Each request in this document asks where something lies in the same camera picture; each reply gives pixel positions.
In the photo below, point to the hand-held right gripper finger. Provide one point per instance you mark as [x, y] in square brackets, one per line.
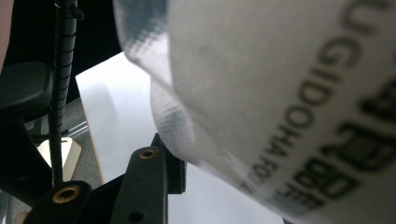
[176, 177]

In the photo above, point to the beige rounded plate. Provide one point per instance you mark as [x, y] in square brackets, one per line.
[71, 155]

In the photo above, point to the aluminium rail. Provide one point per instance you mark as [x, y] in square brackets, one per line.
[77, 128]

